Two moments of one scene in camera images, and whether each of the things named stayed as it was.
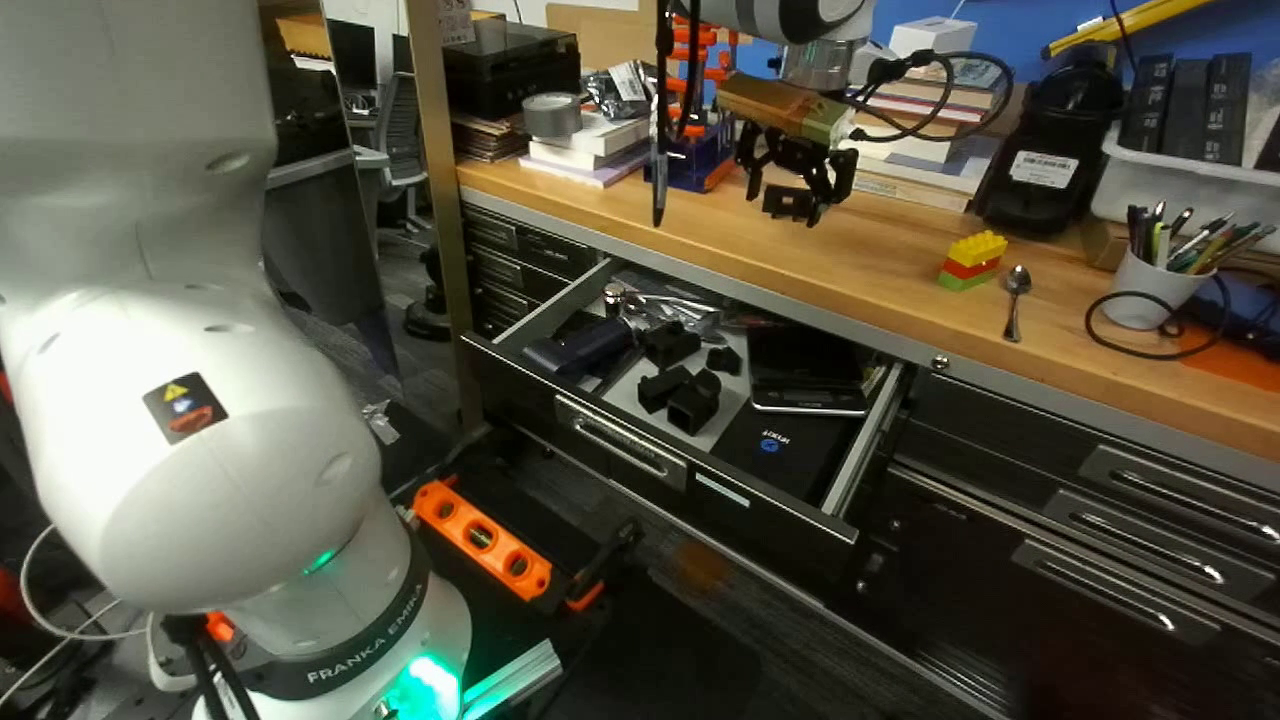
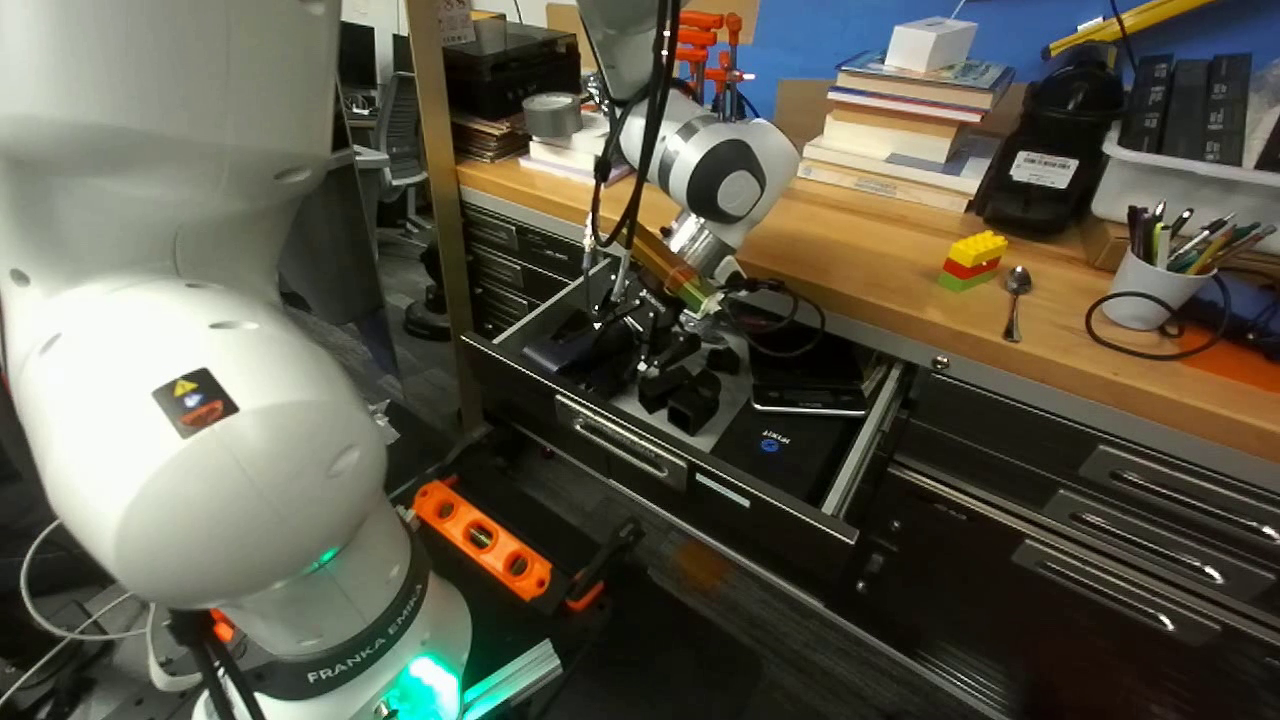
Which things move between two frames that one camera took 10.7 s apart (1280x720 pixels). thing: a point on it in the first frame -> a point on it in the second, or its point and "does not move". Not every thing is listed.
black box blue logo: [793, 452] does not move
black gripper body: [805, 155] -> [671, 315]
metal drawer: [737, 408] does not move
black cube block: [692, 402] does not move
